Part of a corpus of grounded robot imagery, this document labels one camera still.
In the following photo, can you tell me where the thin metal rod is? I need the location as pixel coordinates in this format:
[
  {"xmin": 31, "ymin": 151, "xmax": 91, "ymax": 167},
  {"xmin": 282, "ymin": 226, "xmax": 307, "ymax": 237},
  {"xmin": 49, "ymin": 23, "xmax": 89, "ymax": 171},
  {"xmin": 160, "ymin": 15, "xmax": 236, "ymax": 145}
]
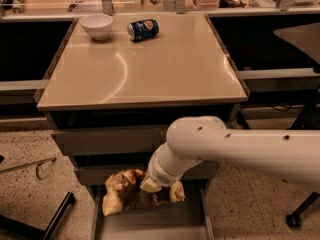
[{"xmin": 0, "ymin": 157, "xmax": 56, "ymax": 174}]

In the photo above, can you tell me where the grey middle drawer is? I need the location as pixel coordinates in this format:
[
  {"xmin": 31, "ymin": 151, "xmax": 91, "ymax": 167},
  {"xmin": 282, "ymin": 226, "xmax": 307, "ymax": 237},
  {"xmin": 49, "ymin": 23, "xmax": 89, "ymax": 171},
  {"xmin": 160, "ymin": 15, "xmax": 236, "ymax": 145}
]
[{"xmin": 74, "ymin": 161, "xmax": 219, "ymax": 185}]

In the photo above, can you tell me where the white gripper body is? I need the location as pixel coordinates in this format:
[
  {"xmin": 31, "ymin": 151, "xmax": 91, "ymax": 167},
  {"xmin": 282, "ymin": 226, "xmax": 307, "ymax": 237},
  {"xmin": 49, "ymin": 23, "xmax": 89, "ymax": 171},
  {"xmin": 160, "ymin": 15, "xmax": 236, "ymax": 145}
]
[{"xmin": 148, "ymin": 152, "xmax": 183, "ymax": 187}]

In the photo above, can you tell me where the grey open bottom drawer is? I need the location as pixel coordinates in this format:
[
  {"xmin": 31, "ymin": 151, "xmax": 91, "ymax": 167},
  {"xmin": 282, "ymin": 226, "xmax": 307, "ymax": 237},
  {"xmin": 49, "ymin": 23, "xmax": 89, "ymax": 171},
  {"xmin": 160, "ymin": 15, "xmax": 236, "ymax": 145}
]
[{"xmin": 91, "ymin": 180, "xmax": 214, "ymax": 240}]

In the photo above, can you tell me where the white ceramic bowl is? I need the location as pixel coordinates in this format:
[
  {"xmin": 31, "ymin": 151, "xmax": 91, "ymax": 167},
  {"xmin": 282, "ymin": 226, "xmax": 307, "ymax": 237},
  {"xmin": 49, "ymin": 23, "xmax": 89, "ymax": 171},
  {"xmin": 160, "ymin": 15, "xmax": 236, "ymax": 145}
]
[{"xmin": 80, "ymin": 14, "xmax": 113, "ymax": 40}]

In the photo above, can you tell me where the black metal frame leg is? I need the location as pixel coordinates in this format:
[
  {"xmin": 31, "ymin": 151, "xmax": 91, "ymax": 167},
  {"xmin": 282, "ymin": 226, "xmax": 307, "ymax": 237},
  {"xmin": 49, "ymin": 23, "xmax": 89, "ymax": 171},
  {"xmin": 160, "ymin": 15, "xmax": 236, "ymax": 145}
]
[{"xmin": 0, "ymin": 192, "xmax": 75, "ymax": 240}]

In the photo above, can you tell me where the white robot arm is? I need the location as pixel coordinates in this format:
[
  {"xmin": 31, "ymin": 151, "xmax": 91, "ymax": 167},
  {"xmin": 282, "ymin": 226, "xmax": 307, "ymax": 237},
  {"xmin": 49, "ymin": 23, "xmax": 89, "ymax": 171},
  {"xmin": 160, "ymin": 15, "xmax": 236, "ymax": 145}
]
[{"xmin": 142, "ymin": 116, "xmax": 320, "ymax": 193}]

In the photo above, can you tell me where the grey drawer cabinet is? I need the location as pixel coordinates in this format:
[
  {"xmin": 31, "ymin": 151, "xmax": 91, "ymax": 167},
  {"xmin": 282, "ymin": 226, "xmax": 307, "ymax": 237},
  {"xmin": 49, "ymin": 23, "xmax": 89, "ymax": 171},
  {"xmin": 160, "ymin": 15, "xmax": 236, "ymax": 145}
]
[{"xmin": 34, "ymin": 12, "xmax": 250, "ymax": 240}]

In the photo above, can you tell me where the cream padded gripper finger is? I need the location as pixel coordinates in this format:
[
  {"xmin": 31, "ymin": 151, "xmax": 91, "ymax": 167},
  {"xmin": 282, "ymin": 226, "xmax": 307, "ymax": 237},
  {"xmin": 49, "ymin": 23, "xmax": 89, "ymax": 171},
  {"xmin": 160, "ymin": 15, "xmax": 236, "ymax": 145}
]
[{"xmin": 140, "ymin": 177, "xmax": 162, "ymax": 193}]

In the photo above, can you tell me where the grey top drawer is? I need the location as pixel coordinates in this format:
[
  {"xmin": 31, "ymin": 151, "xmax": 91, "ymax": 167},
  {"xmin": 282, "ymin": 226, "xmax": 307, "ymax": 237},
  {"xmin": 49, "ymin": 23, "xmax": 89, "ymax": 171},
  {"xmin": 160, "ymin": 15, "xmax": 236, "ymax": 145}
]
[{"xmin": 52, "ymin": 125, "xmax": 168, "ymax": 156}]

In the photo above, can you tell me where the blue pepsi can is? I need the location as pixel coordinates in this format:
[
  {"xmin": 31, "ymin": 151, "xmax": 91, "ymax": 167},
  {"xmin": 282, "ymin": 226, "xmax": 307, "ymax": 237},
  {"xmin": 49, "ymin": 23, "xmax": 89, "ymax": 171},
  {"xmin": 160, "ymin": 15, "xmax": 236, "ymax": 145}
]
[{"xmin": 127, "ymin": 19, "xmax": 159, "ymax": 42}]

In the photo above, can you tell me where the black office chair base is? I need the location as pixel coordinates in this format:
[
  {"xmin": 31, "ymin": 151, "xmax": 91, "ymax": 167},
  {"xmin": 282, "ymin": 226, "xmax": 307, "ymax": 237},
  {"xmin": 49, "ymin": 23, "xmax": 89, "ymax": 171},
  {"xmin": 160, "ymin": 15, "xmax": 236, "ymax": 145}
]
[{"xmin": 286, "ymin": 86, "xmax": 320, "ymax": 229}]

